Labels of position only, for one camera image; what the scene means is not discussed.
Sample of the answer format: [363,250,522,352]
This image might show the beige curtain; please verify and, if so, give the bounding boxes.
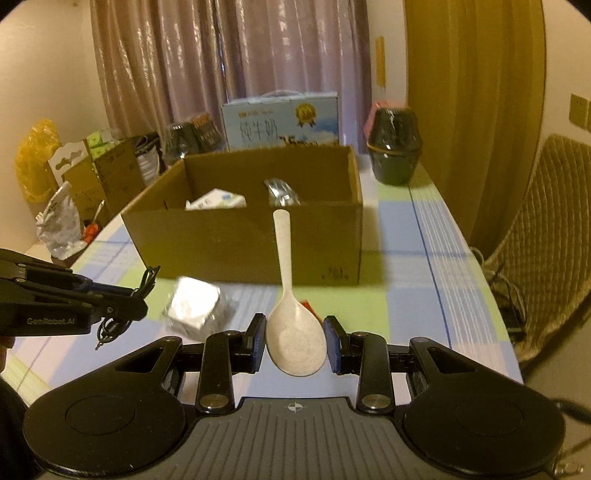
[90,0,373,149]

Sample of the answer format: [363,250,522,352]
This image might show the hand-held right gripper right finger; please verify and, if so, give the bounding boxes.
[322,316,468,415]

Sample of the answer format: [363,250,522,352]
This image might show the wicker chair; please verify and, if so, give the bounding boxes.
[484,133,591,361]

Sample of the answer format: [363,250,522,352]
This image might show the yellow wall panel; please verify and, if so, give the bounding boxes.
[374,35,387,89]

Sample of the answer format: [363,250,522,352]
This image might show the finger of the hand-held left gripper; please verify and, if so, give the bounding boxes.
[0,263,137,300]
[25,291,149,325]

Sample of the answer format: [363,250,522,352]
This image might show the dark round pot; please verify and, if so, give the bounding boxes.
[367,107,425,186]

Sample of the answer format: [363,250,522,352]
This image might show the red-handled screwdriver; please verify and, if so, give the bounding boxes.
[83,200,105,244]

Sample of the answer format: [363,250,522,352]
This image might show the yellow plastic bag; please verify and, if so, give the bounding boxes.
[16,119,64,204]

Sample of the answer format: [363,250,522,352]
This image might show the black cable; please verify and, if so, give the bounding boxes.
[95,265,161,350]

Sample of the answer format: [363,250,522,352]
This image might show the silver foil packet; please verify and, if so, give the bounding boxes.
[161,276,222,339]

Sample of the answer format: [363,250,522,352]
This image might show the clear plastic packet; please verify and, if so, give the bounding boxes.
[263,178,303,208]

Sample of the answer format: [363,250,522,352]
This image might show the packet with orange label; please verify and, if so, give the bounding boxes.
[191,113,225,153]

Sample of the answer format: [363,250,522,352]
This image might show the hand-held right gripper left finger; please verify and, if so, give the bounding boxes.
[114,314,267,415]

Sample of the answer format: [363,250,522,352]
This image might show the white speckled spoon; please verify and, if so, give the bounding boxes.
[267,209,328,378]

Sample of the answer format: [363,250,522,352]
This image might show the white hanger card box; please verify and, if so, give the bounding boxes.
[48,141,110,228]

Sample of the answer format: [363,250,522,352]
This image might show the wall switch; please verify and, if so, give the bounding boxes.
[570,93,591,133]

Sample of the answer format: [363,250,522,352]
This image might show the wooden door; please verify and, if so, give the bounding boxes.
[404,0,548,259]

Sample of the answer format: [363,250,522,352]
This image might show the green patterned box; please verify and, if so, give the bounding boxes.
[87,130,117,149]

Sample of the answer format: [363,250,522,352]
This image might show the black floor cables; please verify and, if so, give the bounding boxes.
[470,246,528,345]

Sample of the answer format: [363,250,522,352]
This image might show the blue milk carton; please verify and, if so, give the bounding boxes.
[221,91,341,151]

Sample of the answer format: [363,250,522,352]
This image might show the small brown cardboard box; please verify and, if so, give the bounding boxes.
[91,138,149,219]

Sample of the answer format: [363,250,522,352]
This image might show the dark glossy jar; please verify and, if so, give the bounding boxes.
[159,122,205,165]

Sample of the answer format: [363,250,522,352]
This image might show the white medicine box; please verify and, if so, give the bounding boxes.
[185,188,247,212]

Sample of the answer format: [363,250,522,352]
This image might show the desktop with checked cloth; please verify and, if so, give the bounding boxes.
[4,152,525,403]

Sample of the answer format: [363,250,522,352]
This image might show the silver crinkled bag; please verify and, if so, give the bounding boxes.
[35,182,86,260]

